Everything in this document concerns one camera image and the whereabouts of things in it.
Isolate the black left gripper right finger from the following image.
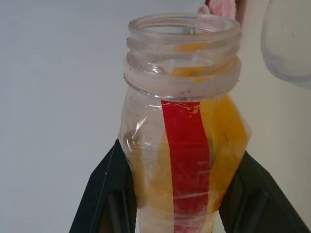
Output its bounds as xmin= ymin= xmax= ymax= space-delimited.
xmin=213 ymin=150 xmax=311 ymax=233

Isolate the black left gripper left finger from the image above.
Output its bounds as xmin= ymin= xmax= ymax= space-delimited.
xmin=69 ymin=139 xmax=138 ymax=233

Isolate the clear bottle with orange drink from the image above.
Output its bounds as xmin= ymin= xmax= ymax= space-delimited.
xmin=117 ymin=13 xmax=253 ymax=233

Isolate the pink towel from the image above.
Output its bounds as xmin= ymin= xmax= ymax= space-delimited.
xmin=197 ymin=0 xmax=238 ymax=20

